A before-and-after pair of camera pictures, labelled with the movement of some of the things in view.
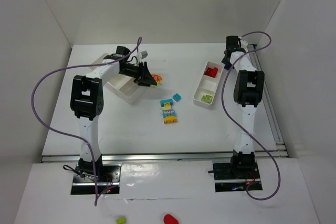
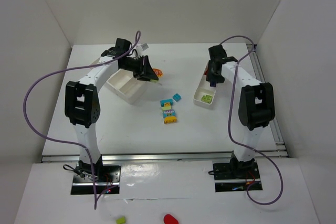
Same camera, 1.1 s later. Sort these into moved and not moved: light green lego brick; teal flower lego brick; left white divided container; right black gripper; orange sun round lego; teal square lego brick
Moved: orange sun round lego; right black gripper
Not moved: left white divided container; light green lego brick; teal square lego brick; teal flower lego brick
